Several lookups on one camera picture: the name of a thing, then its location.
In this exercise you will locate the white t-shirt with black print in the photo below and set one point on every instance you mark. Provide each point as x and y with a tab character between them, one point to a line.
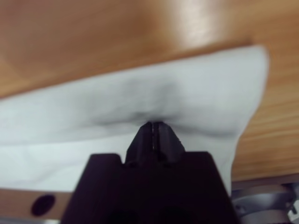
70	121

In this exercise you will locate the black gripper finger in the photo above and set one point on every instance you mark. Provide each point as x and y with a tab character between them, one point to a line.
167	145
141	147

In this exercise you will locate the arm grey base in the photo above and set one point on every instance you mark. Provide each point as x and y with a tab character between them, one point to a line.
261	203

